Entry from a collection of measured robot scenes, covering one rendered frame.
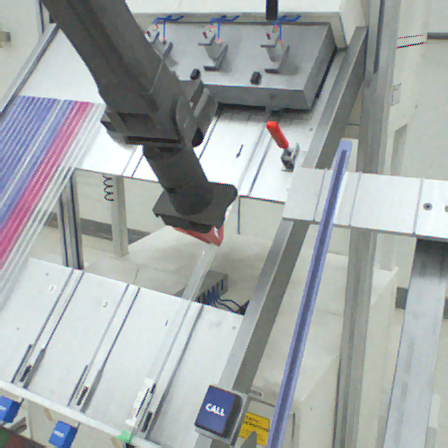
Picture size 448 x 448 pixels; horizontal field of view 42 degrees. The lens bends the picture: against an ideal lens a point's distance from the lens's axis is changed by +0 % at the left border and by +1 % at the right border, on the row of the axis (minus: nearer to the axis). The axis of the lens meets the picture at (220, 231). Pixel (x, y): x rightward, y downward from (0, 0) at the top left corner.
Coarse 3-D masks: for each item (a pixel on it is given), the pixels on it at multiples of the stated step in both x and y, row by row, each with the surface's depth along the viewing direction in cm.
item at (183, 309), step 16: (256, 144) 90; (240, 176) 87; (240, 192) 87; (224, 224) 84; (208, 256) 82; (192, 288) 80; (192, 304) 80; (176, 320) 78; (176, 336) 78; (160, 352) 76; (160, 368) 76; (128, 432) 72
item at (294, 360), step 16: (336, 160) 69; (336, 176) 68; (336, 192) 67; (336, 208) 67; (320, 224) 66; (320, 240) 65; (320, 256) 64; (320, 272) 64; (304, 288) 63; (304, 304) 62; (304, 320) 62; (304, 336) 61; (288, 352) 61; (288, 368) 60; (288, 384) 59; (288, 400) 58; (288, 416) 58; (272, 432) 58
